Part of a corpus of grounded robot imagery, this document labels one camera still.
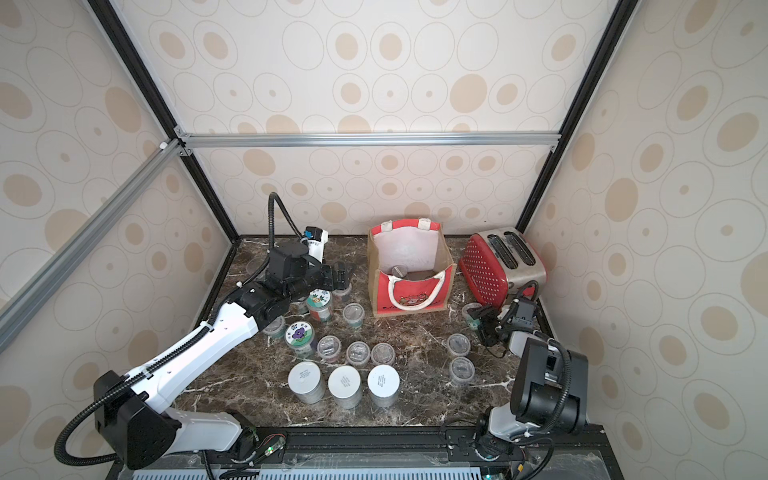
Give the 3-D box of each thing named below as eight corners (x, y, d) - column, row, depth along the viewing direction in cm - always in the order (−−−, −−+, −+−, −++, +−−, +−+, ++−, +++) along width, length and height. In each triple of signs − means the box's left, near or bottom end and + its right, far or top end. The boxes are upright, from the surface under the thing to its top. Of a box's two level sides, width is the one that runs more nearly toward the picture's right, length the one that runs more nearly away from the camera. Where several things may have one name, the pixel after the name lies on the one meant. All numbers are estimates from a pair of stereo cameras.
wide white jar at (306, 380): (294, 404, 82) (284, 393, 74) (300, 374, 87) (291, 361, 80) (324, 404, 82) (317, 393, 74) (328, 374, 87) (322, 361, 80)
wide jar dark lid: (368, 407, 82) (366, 396, 74) (370, 377, 87) (368, 364, 79) (399, 407, 82) (400, 396, 74) (399, 377, 87) (400, 364, 79)
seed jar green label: (343, 328, 96) (341, 319, 91) (345, 311, 100) (343, 302, 95) (363, 328, 96) (362, 319, 91) (364, 311, 100) (363, 302, 95)
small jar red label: (319, 363, 89) (315, 355, 84) (322, 344, 93) (319, 335, 88) (341, 363, 89) (338, 355, 84) (343, 344, 93) (341, 335, 88)
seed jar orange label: (347, 370, 87) (345, 363, 83) (349, 349, 91) (347, 341, 87) (369, 370, 87) (368, 363, 83) (370, 349, 91) (369, 341, 87)
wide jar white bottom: (332, 408, 81) (326, 397, 74) (335, 378, 87) (330, 365, 79) (361, 408, 81) (358, 397, 74) (363, 378, 87) (360, 365, 79)
